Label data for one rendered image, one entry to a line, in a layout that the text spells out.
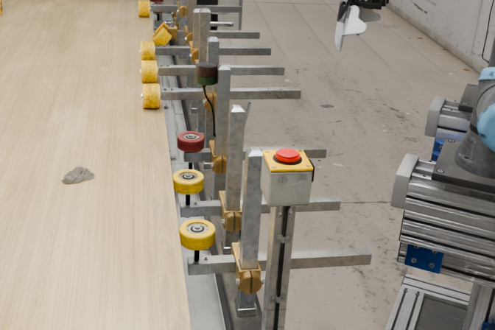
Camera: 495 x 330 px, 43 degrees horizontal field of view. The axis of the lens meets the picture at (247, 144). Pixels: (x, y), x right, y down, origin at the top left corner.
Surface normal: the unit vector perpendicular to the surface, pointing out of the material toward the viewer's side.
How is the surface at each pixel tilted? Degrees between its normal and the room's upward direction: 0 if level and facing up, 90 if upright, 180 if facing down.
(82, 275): 0
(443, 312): 0
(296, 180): 90
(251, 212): 90
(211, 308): 0
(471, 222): 90
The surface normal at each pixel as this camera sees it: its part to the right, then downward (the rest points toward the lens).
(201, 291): 0.05, -0.91
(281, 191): 0.17, 0.42
